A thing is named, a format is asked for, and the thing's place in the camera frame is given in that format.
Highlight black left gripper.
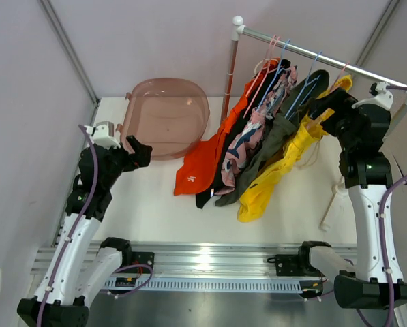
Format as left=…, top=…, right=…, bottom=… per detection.
left=102, top=135, right=151, bottom=189

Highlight yellow shorts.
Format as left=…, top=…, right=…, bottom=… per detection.
left=237, top=75, right=352, bottom=223

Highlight pink hanger of yellow shorts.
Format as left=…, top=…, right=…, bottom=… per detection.
left=329, top=61, right=350, bottom=92

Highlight olive green shorts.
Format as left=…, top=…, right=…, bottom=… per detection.
left=215, top=69, right=329, bottom=207

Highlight blue hanger of patterned shorts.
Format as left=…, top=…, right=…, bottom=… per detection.
left=256, top=38, right=292, bottom=113

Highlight pink patterned shorts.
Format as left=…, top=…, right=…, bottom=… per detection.
left=211, top=59, right=297, bottom=196

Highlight black shorts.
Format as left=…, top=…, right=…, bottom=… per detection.
left=196, top=58, right=297, bottom=209

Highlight pink hanger of black shorts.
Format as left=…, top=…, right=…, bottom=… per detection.
left=243, top=35, right=282, bottom=117

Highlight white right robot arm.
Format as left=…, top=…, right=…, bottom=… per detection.
left=296, top=88, right=407, bottom=309

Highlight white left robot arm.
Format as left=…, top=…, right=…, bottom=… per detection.
left=17, top=136, right=153, bottom=326

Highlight orange shorts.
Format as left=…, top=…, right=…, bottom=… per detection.
left=173, top=67, right=267, bottom=196

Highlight pink hanger of orange shorts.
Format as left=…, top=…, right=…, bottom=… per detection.
left=245, top=35, right=280, bottom=96

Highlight metal clothes rack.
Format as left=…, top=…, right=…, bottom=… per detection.
left=220, top=15, right=407, bottom=232

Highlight pink translucent plastic basin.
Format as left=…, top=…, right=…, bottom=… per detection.
left=117, top=78, right=210, bottom=161

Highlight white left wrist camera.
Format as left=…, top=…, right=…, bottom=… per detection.
left=86, top=121, right=121, bottom=149

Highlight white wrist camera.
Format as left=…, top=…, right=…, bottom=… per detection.
left=86, top=121, right=121, bottom=149
left=352, top=82, right=393, bottom=111

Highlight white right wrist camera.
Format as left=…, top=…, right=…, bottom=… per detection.
left=352, top=82, right=393, bottom=111

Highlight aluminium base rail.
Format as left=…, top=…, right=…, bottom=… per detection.
left=30, top=240, right=361, bottom=294

